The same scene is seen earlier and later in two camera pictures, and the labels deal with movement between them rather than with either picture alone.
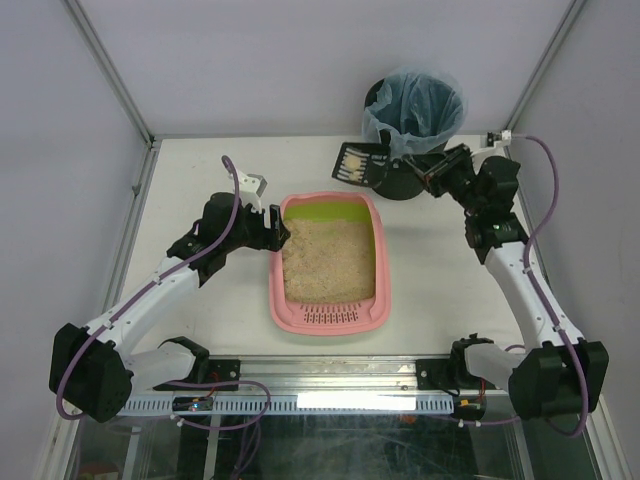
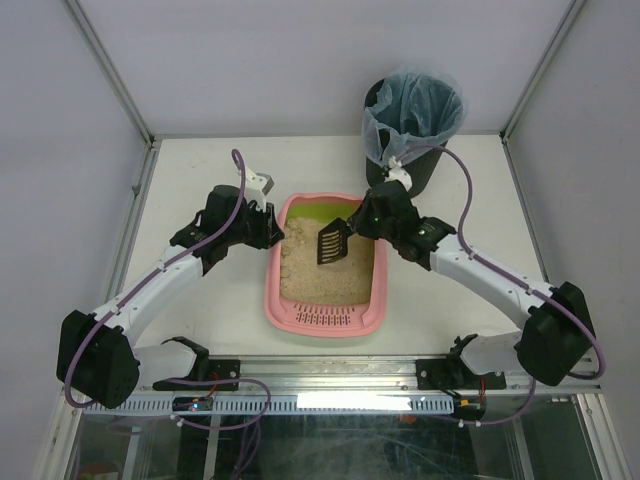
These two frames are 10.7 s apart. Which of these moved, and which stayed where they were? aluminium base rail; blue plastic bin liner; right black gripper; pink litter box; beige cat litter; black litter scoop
Moved: black litter scoop; right black gripper
Stayed: beige cat litter; pink litter box; aluminium base rail; blue plastic bin liner
